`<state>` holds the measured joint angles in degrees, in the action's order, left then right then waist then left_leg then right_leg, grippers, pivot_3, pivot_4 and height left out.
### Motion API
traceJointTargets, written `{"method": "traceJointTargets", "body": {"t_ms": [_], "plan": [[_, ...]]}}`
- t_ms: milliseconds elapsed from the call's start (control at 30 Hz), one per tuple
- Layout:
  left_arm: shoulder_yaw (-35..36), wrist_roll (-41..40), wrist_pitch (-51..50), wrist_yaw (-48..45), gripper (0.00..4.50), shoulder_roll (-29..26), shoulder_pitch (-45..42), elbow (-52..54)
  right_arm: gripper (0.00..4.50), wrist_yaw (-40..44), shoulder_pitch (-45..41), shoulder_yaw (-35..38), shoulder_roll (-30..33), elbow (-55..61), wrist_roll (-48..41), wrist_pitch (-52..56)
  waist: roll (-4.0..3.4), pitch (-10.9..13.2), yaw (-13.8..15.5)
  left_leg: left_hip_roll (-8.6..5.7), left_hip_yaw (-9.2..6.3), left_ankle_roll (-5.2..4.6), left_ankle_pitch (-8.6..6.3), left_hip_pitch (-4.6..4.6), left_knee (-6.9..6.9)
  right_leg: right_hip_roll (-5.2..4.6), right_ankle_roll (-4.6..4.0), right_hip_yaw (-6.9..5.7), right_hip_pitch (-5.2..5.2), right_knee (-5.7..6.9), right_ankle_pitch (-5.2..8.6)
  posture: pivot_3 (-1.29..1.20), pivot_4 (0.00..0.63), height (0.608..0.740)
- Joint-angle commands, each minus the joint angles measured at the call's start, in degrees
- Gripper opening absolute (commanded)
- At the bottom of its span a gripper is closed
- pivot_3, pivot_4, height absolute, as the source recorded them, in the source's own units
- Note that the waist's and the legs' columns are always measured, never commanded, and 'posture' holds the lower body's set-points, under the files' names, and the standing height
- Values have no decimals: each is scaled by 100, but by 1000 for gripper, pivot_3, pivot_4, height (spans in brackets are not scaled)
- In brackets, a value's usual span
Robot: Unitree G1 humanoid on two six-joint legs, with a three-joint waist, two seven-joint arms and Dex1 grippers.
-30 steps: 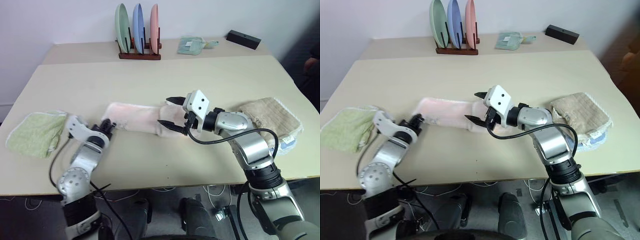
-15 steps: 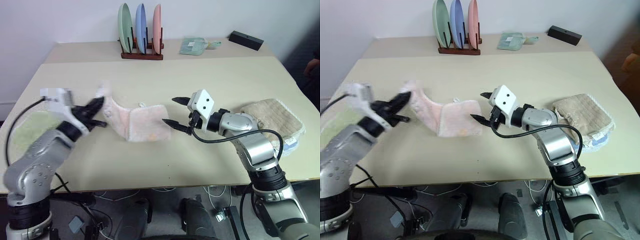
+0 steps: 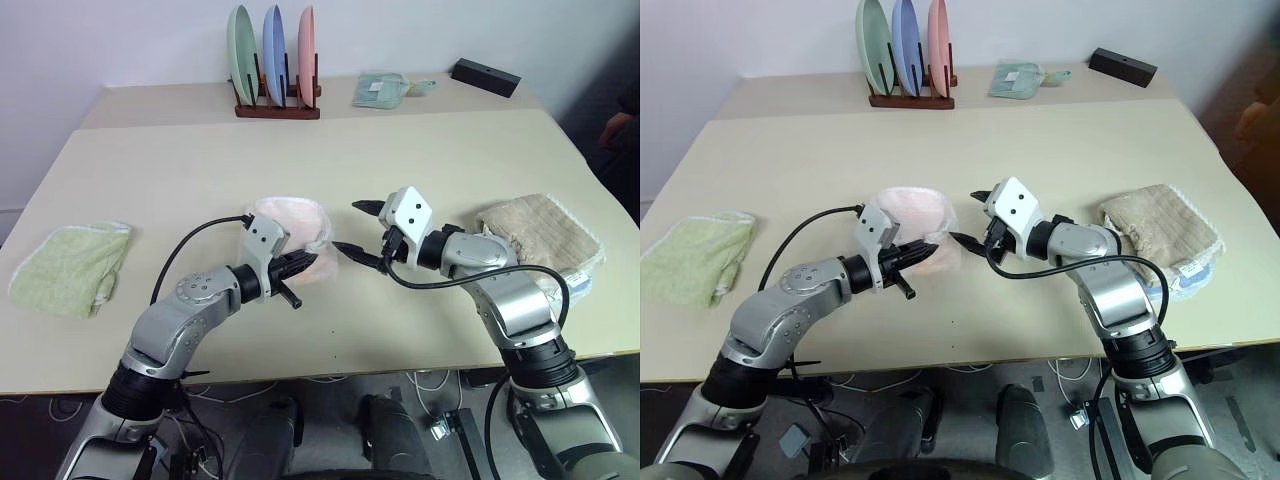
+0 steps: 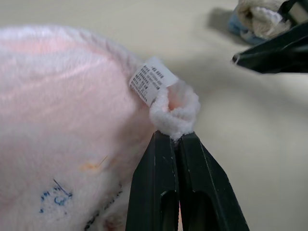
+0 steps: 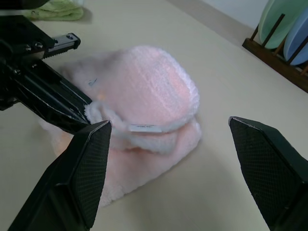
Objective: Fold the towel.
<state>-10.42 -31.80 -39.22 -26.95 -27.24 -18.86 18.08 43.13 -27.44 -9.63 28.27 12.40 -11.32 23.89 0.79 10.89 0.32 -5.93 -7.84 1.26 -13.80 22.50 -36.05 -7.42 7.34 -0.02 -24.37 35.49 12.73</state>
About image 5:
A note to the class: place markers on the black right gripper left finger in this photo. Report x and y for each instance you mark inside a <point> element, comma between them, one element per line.
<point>72,183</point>

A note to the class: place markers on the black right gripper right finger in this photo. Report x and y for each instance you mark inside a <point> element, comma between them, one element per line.
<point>272,173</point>

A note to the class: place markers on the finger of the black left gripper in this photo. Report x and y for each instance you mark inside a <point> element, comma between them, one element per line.
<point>48,101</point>
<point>61,79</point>

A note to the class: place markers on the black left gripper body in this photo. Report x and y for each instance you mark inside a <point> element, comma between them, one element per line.
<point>16,45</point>

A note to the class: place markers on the pink fluffy towel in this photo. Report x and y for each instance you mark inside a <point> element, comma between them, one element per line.
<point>149,96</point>

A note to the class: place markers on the green fluffy towel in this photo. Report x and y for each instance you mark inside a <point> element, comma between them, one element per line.
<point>60,12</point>

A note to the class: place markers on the dark wooden plate rack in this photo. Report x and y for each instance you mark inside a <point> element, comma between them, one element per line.
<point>276,57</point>

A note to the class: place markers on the blue plate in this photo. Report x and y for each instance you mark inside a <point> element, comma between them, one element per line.
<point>297,41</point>

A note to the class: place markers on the green plate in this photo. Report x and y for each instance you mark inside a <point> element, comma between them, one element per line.
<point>276,19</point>

